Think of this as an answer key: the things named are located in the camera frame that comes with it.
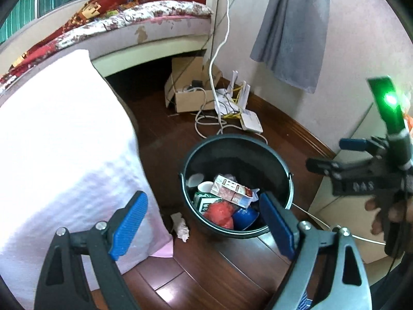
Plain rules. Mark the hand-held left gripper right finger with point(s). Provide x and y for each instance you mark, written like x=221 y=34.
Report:
x=277 y=226

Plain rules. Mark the white router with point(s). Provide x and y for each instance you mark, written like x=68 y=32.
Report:
x=251 y=121

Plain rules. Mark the red and white carton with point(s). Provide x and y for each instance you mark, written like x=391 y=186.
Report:
x=229 y=189

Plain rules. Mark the green carton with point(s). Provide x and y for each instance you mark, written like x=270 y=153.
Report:
x=203 y=201

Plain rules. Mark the black plastic bucket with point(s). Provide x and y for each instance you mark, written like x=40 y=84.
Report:
x=232 y=155

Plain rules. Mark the person's right forearm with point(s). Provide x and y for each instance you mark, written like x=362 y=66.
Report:
x=401 y=274

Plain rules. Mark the grey curtain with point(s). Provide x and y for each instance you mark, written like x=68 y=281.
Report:
x=290 y=32

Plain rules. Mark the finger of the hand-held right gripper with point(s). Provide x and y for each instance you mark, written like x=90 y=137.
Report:
x=317 y=165
x=353 y=144

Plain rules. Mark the red plastic bag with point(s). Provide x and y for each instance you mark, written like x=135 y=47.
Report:
x=219 y=213

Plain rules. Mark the blue striped slipper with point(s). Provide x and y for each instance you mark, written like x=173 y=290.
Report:
x=305 y=305

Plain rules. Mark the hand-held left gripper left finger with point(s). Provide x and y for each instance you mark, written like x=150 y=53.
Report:
x=129 y=226

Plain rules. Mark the person's right hand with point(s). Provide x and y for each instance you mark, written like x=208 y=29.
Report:
x=377 y=216

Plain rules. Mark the plain blue paper cup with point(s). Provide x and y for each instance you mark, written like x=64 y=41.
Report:
x=245 y=218

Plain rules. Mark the red and white paper cup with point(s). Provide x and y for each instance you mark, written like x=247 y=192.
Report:
x=205 y=188

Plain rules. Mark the cardboard box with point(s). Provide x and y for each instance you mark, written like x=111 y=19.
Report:
x=190 y=101

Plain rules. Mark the red printed blanket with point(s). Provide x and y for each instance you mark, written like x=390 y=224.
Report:
x=106 y=0

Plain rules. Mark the black power adapter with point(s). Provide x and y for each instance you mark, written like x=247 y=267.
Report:
x=196 y=84

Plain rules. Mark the bed with floral sheet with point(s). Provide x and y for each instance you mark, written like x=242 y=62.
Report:
x=174 y=25

